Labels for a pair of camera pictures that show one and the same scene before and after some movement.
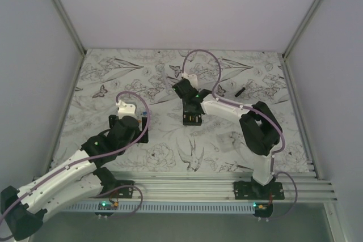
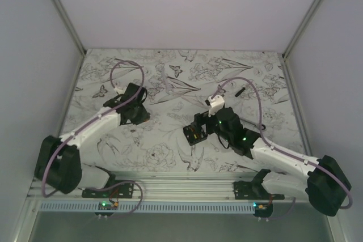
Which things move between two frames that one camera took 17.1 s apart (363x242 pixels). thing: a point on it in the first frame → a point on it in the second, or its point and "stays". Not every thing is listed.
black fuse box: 192,114 → 192,136
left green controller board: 106,205 stays
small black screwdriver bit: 240,92 stays
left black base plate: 124,192 stays
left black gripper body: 138,133 → 140,115
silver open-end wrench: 159,67 stays
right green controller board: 263,209 stays
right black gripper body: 185,108 → 224,135
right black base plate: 251,190 stays
